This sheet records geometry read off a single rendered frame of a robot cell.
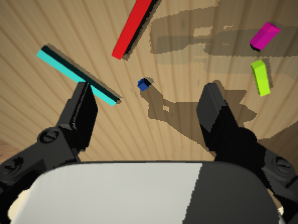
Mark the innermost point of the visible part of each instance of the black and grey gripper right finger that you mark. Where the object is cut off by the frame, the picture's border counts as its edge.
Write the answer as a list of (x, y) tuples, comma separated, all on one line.
[(221, 131)]

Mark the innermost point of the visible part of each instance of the small blue cube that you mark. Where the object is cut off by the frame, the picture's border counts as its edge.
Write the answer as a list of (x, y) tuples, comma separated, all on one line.
[(143, 84)]

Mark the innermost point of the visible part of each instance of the turquoise rod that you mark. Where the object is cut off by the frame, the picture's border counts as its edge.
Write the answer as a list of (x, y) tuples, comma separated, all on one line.
[(75, 74)]

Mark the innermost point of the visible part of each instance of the red rod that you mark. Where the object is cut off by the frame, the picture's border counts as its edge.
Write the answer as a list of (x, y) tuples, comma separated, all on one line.
[(130, 27)]

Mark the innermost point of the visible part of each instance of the lime green rod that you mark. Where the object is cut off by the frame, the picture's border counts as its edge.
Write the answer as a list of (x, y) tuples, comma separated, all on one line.
[(260, 76)]

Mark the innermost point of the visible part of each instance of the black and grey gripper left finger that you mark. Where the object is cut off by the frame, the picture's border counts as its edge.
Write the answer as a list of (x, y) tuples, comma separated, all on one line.
[(53, 148)]

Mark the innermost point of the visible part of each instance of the magenta rectangular block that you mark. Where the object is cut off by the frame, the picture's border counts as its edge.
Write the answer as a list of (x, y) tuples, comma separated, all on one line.
[(264, 35)]

